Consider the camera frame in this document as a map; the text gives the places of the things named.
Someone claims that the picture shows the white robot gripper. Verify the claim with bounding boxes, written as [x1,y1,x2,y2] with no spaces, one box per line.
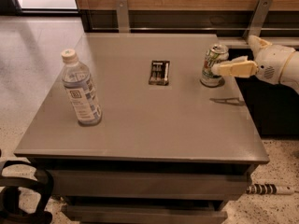
[211,35,295,85]

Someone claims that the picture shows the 7up soda can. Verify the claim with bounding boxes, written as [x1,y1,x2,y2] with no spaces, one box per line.
[200,44,229,88]

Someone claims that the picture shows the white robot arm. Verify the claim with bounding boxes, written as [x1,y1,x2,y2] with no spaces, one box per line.
[211,35,299,93]

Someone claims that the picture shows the blue plastic water bottle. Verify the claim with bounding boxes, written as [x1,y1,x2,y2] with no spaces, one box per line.
[61,49,102,125]

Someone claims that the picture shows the black battery pack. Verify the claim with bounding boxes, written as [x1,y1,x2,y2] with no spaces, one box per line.
[149,61,170,86]

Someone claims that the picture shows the grey table with drawers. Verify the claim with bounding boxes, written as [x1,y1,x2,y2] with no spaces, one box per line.
[16,34,268,212]

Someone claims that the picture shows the upper grey drawer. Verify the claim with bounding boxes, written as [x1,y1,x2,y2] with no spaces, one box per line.
[50,170,251,200]

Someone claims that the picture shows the grey drawer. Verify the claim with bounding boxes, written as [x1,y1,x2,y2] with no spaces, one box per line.
[50,170,251,200]
[62,205,227,224]

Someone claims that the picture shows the lower grey drawer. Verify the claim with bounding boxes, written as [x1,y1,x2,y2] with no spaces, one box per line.
[62,205,227,224]

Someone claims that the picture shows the black chair base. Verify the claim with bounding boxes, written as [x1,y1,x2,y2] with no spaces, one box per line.
[0,160,54,224]

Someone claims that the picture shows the right metal bracket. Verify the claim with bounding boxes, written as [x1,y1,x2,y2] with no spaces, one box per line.
[243,0,273,42]

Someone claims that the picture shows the metal bracket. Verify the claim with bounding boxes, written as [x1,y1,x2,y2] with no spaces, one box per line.
[115,0,130,33]
[243,0,273,42]

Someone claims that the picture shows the striped white cable connector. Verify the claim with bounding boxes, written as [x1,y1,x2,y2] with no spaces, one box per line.
[246,184,295,195]

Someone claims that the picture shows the left metal bracket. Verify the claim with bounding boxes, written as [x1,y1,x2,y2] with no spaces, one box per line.
[115,0,130,33]

